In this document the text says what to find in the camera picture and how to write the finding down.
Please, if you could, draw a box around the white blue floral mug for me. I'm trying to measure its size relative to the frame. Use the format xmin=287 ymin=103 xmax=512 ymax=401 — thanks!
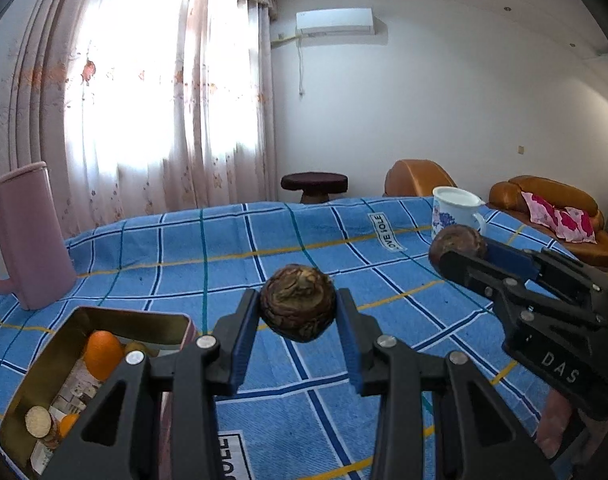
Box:
xmin=431 ymin=186 xmax=486 ymax=238

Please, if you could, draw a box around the floral sheer curtain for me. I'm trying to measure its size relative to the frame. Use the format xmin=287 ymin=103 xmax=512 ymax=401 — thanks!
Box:
xmin=0 ymin=0 xmax=277 ymax=236

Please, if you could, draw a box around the dark passion fruit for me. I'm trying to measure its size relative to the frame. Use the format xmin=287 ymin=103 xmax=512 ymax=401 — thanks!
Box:
xmin=427 ymin=224 xmax=487 ymax=271

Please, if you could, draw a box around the cut round fruit slice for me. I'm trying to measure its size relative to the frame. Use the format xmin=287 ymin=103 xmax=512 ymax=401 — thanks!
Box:
xmin=25 ymin=405 xmax=53 ymax=439

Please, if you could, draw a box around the brown passion fruit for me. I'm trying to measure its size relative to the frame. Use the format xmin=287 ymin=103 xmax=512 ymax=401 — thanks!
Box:
xmin=259 ymin=263 xmax=337 ymax=344

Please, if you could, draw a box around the white air conditioner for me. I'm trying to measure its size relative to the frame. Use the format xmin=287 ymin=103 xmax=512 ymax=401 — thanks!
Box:
xmin=295 ymin=8 xmax=374 ymax=36

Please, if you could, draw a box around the person right hand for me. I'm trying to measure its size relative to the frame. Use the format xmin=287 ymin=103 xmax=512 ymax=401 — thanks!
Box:
xmin=535 ymin=389 xmax=573 ymax=458

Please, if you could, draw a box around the dark round stool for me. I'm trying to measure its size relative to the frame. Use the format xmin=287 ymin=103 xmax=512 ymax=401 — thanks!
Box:
xmin=281 ymin=171 xmax=348 ymax=204

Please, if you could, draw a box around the orange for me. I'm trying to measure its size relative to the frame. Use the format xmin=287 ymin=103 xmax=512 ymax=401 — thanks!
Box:
xmin=83 ymin=330 xmax=124 ymax=382
xmin=57 ymin=413 xmax=80 ymax=439

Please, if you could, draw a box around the pink floral cushion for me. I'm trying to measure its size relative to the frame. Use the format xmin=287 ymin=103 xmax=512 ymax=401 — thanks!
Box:
xmin=521 ymin=192 xmax=596 ymax=244

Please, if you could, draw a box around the metal tin box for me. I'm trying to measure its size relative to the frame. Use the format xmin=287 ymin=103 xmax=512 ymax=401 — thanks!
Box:
xmin=0 ymin=307 xmax=195 ymax=479

